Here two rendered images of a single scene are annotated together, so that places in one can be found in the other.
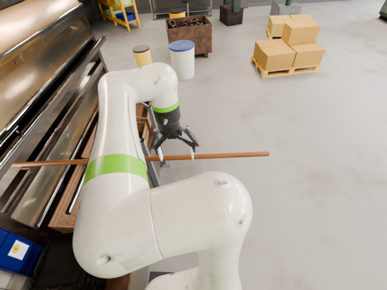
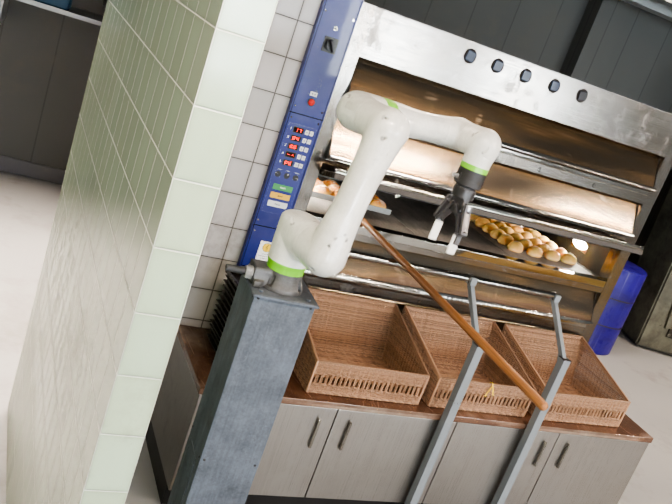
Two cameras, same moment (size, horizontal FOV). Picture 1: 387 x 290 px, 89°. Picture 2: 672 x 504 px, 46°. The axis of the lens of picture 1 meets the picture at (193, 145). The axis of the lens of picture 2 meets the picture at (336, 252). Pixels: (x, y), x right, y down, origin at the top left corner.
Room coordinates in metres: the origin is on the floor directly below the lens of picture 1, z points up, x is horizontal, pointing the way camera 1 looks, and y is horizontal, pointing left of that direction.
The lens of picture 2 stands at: (-0.99, -2.00, 2.07)
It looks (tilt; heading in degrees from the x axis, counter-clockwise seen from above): 16 degrees down; 60
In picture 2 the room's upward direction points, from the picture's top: 20 degrees clockwise
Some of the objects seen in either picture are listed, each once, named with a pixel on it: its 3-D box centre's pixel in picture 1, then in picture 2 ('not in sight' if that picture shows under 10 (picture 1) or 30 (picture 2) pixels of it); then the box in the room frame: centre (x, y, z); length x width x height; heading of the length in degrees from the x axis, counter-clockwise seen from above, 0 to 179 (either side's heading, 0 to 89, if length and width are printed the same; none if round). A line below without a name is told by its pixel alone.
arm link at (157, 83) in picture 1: (158, 86); (480, 149); (0.57, 0.09, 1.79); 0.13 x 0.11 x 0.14; 100
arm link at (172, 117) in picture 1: (166, 113); (468, 178); (0.56, 0.08, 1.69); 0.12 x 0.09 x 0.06; 175
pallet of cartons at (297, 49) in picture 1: (287, 48); not in sight; (4.06, -2.11, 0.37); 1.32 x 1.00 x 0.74; 81
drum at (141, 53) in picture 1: (144, 61); not in sight; (4.28, 0.89, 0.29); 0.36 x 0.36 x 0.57
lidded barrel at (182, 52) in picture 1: (182, 60); not in sight; (4.08, 0.05, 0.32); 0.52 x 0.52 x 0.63
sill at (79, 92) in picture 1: (67, 110); (466, 252); (1.42, 1.03, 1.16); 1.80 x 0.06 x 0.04; 177
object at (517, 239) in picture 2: not in sight; (517, 234); (2.02, 1.42, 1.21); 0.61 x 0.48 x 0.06; 87
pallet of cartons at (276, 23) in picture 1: (289, 27); not in sight; (5.74, -2.88, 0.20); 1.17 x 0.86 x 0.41; 83
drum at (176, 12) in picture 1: (178, 25); not in sight; (6.31, 0.10, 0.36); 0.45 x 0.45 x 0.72
